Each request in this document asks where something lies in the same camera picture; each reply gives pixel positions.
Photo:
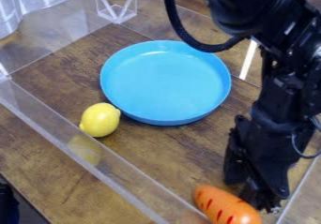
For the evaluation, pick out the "clear acrylic corner bracket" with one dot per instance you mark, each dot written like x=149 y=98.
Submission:
x=115 y=13

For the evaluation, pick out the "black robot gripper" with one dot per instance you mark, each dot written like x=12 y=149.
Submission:
x=258 y=158

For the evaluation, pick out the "yellow toy lemon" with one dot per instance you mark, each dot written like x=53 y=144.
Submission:
x=99 y=120

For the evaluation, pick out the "clear acrylic enclosure wall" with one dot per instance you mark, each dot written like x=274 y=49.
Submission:
x=132 y=177

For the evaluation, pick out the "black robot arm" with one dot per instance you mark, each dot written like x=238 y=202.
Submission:
x=285 y=26

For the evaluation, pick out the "orange toy carrot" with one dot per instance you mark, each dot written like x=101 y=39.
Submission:
x=222 y=207

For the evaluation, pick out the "blue round plate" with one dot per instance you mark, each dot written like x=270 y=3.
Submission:
x=163 y=83

